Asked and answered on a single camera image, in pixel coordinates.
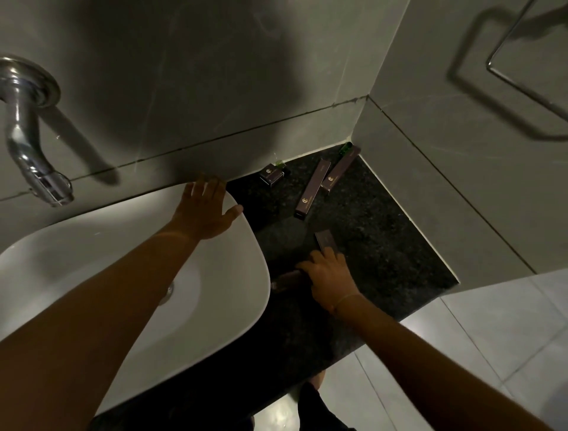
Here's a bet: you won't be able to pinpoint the person's left hand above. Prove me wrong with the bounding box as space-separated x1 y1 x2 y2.
168 173 245 243

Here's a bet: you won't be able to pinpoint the person's right hand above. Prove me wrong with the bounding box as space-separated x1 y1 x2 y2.
295 246 363 316

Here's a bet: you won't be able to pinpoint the long brown box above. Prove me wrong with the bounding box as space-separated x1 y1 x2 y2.
293 158 333 221
269 268 314 292
314 229 345 258
319 145 362 193

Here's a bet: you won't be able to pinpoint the small brown box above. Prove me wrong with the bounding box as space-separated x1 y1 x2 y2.
259 162 285 186

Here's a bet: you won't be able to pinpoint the white ceramic sink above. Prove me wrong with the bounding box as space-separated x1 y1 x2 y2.
0 182 272 416

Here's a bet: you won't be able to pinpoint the person's left forearm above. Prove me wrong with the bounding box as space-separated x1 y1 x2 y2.
0 221 198 431

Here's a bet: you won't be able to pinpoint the person's right forearm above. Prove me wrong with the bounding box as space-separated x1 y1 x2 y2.
333 292 553 431

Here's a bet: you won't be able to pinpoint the black granite countertop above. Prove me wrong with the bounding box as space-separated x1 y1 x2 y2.
91 143 460 431

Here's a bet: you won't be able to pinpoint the person's dark shorts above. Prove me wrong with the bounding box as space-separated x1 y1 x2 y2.
297 382 358 431

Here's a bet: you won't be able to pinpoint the chrome wall faucet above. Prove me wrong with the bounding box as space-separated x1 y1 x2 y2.
0 54 74 207

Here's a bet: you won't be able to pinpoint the chrome towel ring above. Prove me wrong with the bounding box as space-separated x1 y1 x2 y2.
486 0 568 112

